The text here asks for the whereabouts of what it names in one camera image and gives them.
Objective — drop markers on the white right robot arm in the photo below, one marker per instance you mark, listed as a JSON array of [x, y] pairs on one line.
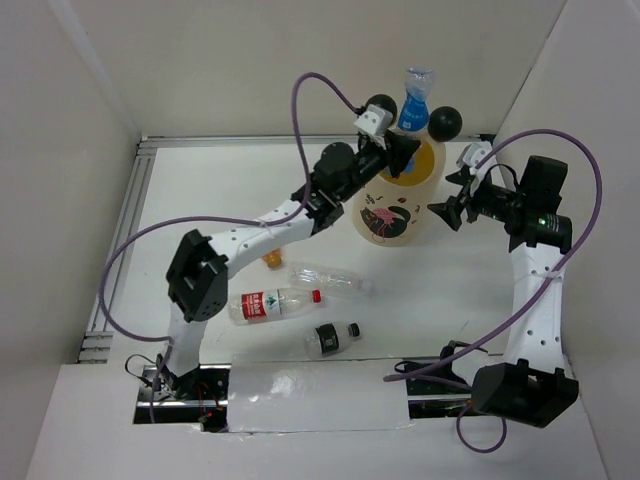
[[529, 385]]

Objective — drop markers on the red label plastic bottle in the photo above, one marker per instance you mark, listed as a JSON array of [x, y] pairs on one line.
[[270, 305]]

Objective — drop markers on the aluminium frame rail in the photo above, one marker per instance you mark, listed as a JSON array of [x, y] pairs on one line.
[[445, 285]]

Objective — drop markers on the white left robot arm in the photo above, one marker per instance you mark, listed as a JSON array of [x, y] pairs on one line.
[[202, 267]]

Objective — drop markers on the clear unlabelled plastic bottle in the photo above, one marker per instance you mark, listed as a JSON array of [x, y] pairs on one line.
[[328, 280]]

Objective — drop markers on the small orange plastic bottle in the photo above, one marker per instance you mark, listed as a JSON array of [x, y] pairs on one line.
[[273, 260]]

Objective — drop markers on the blue label bottle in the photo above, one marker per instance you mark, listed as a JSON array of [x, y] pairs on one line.
[[414, 115]]

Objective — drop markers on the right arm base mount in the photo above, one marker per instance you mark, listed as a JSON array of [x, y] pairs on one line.
[[428, 399]]

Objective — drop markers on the cream bin with black ears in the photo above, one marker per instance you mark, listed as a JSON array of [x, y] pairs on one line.
[[390, 211]]

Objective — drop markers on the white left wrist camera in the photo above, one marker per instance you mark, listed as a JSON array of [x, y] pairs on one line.
[[373, 123]]

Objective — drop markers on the black label small bottle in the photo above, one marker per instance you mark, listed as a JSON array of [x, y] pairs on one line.
[[330, 338]]

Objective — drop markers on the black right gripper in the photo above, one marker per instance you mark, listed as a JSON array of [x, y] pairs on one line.
[[451, 210]]

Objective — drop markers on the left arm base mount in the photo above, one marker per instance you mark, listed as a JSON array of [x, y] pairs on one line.
[[204, 402]]

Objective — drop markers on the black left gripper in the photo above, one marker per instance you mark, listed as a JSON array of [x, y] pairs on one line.
[[395, 153]]

